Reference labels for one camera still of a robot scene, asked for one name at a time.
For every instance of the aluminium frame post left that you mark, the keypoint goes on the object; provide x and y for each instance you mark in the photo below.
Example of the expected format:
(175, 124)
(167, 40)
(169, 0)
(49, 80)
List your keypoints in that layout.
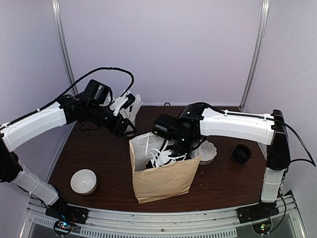
(62, 40)

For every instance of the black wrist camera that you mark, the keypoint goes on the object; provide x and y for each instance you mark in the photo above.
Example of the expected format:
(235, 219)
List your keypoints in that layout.
(165, 127)
(95, 93)

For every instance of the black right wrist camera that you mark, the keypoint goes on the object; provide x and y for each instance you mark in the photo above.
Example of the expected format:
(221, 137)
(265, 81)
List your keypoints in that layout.
(165, 127)

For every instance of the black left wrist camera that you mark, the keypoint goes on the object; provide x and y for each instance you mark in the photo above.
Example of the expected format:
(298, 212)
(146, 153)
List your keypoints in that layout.
(95, 93)

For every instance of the aluminium frame post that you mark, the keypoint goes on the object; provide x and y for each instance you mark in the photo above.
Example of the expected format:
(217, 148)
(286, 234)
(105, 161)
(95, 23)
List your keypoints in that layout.
(257, 52)
(62, 40)

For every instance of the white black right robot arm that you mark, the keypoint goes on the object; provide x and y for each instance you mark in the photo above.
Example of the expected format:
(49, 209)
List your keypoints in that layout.
(201, 119)

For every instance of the aluminium frame post right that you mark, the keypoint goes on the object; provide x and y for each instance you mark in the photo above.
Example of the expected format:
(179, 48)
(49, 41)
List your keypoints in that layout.
(257, 52)

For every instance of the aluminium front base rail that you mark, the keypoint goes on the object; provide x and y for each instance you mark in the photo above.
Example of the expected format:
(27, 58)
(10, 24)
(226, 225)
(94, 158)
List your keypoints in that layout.
(219, 223)

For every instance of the white scalloped dish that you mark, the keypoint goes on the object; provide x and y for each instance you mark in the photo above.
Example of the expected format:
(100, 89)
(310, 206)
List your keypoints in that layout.
(209, 152)

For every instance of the stack of black cup lids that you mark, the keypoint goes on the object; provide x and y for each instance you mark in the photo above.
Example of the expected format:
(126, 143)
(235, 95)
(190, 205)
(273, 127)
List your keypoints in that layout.
(241, 154)

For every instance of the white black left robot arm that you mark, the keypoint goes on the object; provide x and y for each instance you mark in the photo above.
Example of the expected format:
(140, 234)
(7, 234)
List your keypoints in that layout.
(66, 110)

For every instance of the brown paper takeout bag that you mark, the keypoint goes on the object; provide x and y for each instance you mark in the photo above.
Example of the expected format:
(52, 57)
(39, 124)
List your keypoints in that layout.
(156, 175)

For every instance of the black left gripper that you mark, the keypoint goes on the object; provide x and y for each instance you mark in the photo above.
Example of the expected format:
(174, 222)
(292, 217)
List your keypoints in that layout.
(122, 127)

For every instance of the white round bowl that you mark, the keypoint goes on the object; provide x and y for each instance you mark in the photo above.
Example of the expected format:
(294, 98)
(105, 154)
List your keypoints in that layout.
(84, 182)

